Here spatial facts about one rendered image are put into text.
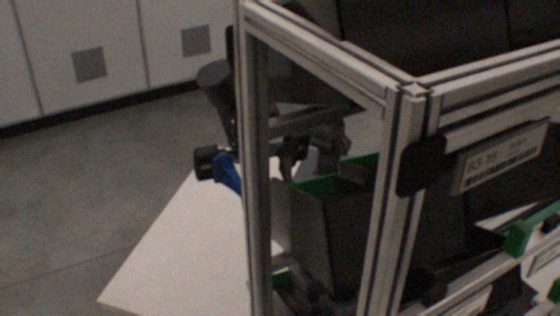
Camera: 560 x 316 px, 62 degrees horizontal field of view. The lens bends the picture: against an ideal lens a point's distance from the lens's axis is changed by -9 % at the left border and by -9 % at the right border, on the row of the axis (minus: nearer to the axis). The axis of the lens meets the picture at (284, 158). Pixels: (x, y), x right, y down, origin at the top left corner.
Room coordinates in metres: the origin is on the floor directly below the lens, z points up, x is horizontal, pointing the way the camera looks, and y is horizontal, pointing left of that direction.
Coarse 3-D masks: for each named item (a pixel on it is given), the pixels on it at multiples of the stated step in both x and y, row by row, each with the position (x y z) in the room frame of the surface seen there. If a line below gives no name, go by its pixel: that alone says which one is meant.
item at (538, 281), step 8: (552, 208) 0.96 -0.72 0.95; (536, 216) 0.93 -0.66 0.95; (544, 216) 0.93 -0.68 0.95; (536, 224) 0.91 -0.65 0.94; (528, 264) 0.79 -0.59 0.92; (552, 264) 0.79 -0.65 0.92; (544, 272) 0.77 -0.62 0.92; (552, 272) 0.77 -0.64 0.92; (528, 280) 0.74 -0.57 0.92; (536, 280) 0.74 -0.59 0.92; (544, 280) 0.74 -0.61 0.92; (552, 280) 0.74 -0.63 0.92; (536, 288) 0.72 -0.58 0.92; (544, 288) 0.72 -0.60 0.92
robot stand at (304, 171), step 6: (312, 150) 1.07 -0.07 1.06; (312, 156) 1.05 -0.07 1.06; (342, 156) 1.05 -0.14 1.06; (348, 156) 1.05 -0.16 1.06; (354, 156) 1.05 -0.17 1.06; (300, 162) 1.02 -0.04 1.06; (306, 162) 1.02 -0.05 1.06; (312, 162) 1.02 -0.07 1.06; (300, 168) 0.99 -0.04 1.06; (306, 168) 0.99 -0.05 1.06; (312, 168) 0.99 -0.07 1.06; (294, 174) 0.97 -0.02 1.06; (300, 174) 0.97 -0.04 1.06; (306, 174) 0.97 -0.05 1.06; (312, 174) 0.97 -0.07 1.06; (294, 180) 0.95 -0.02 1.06; (300, 180) 0.95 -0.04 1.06
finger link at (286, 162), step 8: (288, 144) 0.66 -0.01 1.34; (296, 144) 0.66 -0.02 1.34; (280, 152) 0.66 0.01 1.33; (288, 152) 0.65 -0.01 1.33; (296, 152) 0.67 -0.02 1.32; (280, 160) 0.66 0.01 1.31; (288, 160) 0.64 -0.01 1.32; (296, 160) 0.67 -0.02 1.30; (280, 168) 0.66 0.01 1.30; (288, 168) 0.63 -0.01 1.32; (288, 176) 0.62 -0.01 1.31
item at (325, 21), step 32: (320, 0) 0.30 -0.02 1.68; (352, 0) 0.28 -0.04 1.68; (384, 0) 0.29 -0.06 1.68; (416, 0) 0.30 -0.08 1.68; (448, 0) 0.31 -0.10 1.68; (480, 0) 0.31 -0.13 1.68; (352, 32) 0.27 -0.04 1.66; (384, 32) 0.28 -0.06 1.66; (416, 32) 0.29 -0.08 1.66; (448, 32) 0.30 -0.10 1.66; (480, 32) 0.30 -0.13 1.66; (288, 64) 0.35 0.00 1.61; (416, 64) 0.28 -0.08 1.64; (448, 64) 0.29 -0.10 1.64; (288, 96) 0.35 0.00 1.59; (320, 96) 0.29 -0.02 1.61
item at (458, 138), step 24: (528, 96) 0.26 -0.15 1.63; (552, 96) 0.27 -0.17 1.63; (288, 120) 0.37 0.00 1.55; (312, 120) 0.38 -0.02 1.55; (480, 120) 0.23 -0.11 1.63; (504, 120) 0.24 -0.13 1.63; (456, 144) 0.22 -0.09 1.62; (552, 240) 0.31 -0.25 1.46; (288, 264) 0.37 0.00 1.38; (504, 264) 0.28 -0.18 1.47; (456, 288) 0.25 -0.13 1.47; (408, 312) 0.23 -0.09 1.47; (432, 312) 0.23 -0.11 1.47; (528, 312) 0.35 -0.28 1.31
